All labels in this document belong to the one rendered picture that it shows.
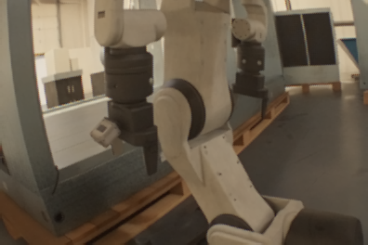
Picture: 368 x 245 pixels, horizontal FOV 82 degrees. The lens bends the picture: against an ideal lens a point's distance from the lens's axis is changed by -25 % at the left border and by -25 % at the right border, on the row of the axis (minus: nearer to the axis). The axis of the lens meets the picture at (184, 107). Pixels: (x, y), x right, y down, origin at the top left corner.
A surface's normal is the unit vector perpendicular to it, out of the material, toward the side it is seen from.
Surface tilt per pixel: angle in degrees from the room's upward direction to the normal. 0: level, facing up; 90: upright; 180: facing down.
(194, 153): 90
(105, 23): 90
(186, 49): 90
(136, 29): 101
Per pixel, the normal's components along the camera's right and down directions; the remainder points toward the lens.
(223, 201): -0.67, 0.21
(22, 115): 0.83, -0.03
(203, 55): 0.74, 0.18
